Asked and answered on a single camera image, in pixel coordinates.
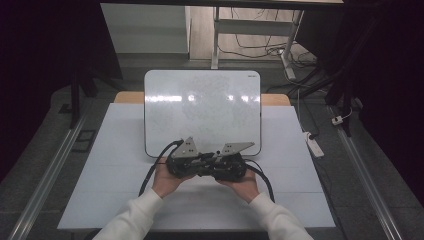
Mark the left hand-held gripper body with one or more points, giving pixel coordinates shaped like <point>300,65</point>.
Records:
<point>183,160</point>

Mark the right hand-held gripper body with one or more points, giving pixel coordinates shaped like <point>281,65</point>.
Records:
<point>233,166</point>

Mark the white dry-erase whiteboard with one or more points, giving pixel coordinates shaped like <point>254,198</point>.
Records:
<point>206,100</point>

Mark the person's right hand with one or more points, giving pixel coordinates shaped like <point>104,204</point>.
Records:
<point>245,188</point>

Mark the person's left hand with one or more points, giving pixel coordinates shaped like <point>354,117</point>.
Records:
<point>168,186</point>

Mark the white power strip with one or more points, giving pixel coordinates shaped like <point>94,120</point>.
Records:
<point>314,145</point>

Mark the small white plug adapter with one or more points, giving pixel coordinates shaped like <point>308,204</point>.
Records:
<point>337,120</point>

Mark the white cabinet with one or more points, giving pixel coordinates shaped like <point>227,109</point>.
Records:
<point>145,28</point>

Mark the aluminium floor rail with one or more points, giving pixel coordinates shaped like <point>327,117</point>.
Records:
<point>366,180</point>
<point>46,180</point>

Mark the white metal desk frame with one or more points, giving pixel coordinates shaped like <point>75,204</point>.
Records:
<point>253,27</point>

